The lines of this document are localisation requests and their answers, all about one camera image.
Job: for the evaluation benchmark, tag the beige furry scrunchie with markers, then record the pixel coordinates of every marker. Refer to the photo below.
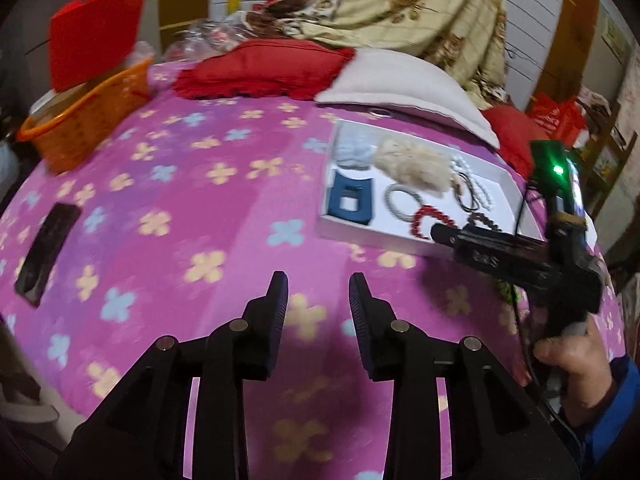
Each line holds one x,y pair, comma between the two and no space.
415,165

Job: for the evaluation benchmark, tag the red felt bag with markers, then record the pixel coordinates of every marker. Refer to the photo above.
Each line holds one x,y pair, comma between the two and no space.
95,35

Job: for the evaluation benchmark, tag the pink floral blanket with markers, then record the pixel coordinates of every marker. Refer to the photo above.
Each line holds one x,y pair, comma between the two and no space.
200,185

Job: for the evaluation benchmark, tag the red ruffled pillow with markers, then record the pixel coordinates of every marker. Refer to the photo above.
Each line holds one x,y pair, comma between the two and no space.
260,67

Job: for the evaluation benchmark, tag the beige floral quilt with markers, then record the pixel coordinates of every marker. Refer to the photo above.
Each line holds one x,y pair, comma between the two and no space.
400,0

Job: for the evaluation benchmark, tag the plain red pillow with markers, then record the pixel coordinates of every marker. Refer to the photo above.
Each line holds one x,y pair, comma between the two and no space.
510,135

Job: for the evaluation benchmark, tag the white shallow box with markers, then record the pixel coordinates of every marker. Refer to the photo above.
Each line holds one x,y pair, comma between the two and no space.
385,220

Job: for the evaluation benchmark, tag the clear plastic wrap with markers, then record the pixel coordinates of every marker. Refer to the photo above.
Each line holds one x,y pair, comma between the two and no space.
200,35

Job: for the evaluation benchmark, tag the light blue scrunchie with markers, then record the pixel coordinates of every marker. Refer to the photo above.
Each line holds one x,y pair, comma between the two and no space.
352,150

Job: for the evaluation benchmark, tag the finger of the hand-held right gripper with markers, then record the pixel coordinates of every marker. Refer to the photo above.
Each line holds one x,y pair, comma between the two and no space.
445,232

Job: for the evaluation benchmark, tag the red plastic bag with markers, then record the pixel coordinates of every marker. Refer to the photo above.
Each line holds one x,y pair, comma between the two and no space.
555,115

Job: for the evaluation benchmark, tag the person's right forearm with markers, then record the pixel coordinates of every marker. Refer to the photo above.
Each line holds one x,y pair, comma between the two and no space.
617,410

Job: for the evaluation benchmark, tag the white pillow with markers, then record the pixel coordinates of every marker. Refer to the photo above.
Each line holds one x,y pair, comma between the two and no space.
410,80

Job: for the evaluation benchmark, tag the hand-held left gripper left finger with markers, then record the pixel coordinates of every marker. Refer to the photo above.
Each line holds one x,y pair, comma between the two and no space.
277,310

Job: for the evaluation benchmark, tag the black remote control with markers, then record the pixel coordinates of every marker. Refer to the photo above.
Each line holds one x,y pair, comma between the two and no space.
45,250

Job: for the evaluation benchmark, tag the person's right hand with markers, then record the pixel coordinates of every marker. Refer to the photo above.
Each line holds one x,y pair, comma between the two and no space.
585,365

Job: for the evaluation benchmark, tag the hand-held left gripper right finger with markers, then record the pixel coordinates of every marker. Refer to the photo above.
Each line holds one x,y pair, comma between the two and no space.
360,320

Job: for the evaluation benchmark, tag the orange plastic basket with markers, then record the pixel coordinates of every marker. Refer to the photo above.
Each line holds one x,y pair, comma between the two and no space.
85,125

